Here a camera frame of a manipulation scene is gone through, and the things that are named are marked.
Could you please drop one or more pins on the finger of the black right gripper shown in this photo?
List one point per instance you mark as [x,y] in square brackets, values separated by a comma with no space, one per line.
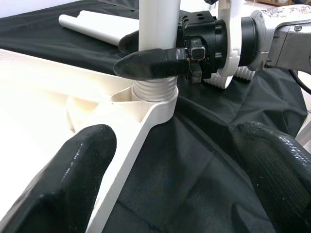
[130,41]

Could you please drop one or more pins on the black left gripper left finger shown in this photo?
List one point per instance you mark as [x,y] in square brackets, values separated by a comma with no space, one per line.
[60,184]

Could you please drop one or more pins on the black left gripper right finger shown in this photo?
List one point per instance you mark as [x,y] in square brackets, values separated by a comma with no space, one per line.
[284,184]

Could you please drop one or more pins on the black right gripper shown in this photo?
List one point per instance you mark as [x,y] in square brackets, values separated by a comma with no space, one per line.
[209,36]

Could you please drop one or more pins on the white plastic table leg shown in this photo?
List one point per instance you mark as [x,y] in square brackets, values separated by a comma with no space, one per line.
[109,20]
[92,31]
[158,24]

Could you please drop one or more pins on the white plastic table top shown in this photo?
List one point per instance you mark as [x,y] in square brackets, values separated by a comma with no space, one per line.
[48,92]

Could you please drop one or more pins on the black tablecloth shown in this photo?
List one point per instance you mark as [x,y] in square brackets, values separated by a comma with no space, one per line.
[194,170]

